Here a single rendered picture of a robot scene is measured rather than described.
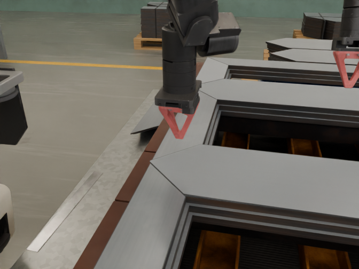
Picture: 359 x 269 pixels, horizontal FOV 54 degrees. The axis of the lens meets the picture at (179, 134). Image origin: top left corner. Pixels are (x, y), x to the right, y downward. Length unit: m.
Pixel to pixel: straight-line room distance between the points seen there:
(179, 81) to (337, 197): 0.33
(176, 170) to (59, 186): 1.57
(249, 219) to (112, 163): 0.54
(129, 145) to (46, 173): 1.27
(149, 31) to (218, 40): 4.38
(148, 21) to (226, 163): 4.32
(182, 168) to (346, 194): 0.29
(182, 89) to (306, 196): 0.28
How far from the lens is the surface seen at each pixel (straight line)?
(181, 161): 0.71
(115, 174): 1.00
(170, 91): 0.60
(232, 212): 0.62
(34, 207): 2.09
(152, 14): 4.92
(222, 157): 0.72
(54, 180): 2.27
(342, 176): 0.73
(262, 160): 0.73
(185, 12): 0.50
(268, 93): 1.07
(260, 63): 1.35
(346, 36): 0.78
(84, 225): 0.85
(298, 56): 1.51
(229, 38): 0.61
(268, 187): 0.66
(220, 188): 0.64
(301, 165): 0.74
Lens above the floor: 1.24
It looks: 28 degrees down
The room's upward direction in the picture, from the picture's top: straight up
